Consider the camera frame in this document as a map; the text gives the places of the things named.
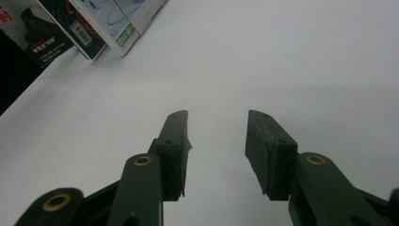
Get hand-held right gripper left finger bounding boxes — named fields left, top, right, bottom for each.
left=151, top=109, right=193, bottom=202

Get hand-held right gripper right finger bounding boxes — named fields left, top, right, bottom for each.
left=244, top=109, right=299, bottom=202

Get white magazine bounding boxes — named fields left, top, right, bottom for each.
left=67, top=0, right=169, bottom=58

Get black magazine with red print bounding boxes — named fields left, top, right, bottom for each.
left=0, top=0, right=75, bottom=69

